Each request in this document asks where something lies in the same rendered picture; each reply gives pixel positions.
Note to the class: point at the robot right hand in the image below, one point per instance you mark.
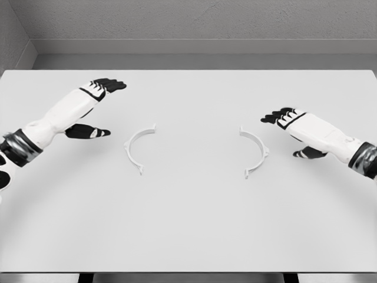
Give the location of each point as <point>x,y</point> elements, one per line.
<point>312,126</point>

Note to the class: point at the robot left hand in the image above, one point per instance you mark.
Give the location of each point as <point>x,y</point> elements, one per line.
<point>77,104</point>

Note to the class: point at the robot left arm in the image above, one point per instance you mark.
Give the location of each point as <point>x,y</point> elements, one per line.
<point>28,141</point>

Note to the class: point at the white half pipe clamp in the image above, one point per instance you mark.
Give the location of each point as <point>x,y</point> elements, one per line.
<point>133,144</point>
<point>259,148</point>

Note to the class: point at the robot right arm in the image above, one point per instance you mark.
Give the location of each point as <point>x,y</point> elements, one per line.
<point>357,150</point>

